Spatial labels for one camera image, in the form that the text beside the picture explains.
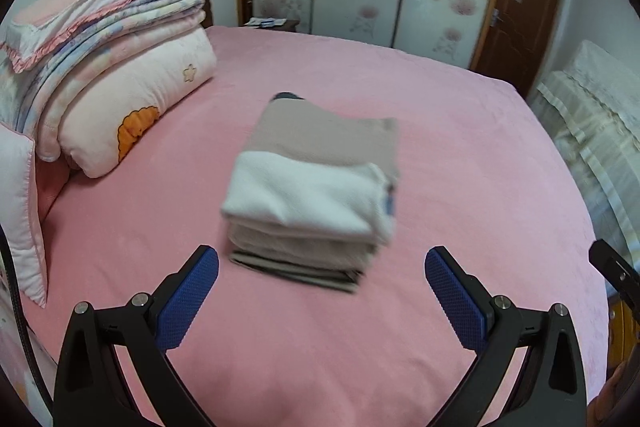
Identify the pastel striped folded blanket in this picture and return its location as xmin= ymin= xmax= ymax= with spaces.
xmin=0 ymin=0 xmax=208 ymax=132

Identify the person's right forearm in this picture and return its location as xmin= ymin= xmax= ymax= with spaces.
xmin=589 ymin=364 xmax=627 ymax=426

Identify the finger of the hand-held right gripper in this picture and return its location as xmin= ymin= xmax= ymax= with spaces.
xmin=589 ymin=239 xmax=640 ymax=308

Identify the brown wooden door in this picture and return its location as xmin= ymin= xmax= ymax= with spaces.
xmin=470 ymin=0 xmax=568 ymax=100

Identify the grey checked sweater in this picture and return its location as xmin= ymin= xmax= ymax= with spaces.
xmin=227 ymin=219 xmax=378 ymax=269

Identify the wooden nightstand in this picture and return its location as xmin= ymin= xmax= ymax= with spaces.
xmin=243 ymin=17 xmax=301 ymax=32

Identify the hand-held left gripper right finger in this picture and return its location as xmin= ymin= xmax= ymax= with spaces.
xmin=424 ymin=246 xmax=587 ymax=427

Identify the wooden drawer cabinet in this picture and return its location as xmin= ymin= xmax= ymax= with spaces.
xmin=607 ymin=297 xmax=631 ymax=358

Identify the pink bed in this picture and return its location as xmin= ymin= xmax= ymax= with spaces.
xmin=22 ymin=24 xmax=613 ymax=427

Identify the lace covered furniture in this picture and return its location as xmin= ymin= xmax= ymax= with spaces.
xmin=530 ymin=39 xmax=640 ymax=268

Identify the white dotted bag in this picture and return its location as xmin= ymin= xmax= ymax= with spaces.
xmin=0 ymin=292 xmax=56 ymax=413

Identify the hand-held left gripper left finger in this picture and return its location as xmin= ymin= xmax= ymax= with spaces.
xmin=52 ymin=245 xmax=221 ymax=427

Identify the black cable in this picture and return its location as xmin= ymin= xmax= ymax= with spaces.
xmin=0 ymin=227 xmax=53 ymax=413

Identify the white and pink cushion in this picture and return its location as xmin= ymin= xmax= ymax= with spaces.
xmin=0 ymin=122 xmax=48 ymax=308

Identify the striped knit sweater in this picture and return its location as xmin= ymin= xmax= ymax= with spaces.
xmin=221 ymin=92 xmax=401 ymax=244

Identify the dark wooden headboard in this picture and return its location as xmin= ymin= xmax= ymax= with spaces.
xmin=192 ymin=0 xmax=217 ymax=28

